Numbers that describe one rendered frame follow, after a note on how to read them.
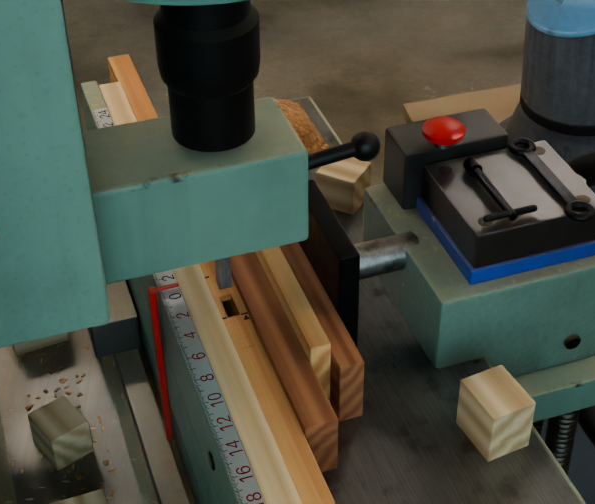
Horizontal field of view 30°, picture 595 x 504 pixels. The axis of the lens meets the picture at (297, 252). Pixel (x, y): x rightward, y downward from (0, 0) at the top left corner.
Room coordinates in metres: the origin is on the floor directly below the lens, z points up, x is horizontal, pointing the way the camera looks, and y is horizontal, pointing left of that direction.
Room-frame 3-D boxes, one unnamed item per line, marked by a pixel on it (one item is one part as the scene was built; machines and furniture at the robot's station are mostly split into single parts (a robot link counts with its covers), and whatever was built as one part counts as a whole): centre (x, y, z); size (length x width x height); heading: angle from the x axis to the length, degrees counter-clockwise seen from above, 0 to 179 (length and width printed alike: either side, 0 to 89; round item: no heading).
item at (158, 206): (0.58, 0.07, 1.03); 0.14 x 0.07 x 0.09; 108
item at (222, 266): (0.58, 0.05, 0.97); 0.01 x 0.01 x 0.05; 18
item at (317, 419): (0.57, 0.02, 0.92); 0.23 x 0.02 x 0.04; 18
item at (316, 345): (0.62, 0.02, 0.93); 0.22 x 0.01 x 0.06; 18
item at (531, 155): (0.63, -0.17, 1.00); 0.10 x 0.02 x 0.01; 18
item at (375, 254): (0.61, -0.05, 0.95); 0.09 x 0.07 x 0.09; 18
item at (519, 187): (0.64, -0.14, 0.99); 0.13 x 0.11 x 0.06; 18
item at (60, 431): (0.57, 0.18, 0.82); 0.04 x 0.03 x 0.03; 39
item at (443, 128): (0.66, -0.10, 1.02); 0.03 x 0.03 x 0.01
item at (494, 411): (0.49, -0.12, 0.92); 0.04 x 0.03 x 0.04; 25
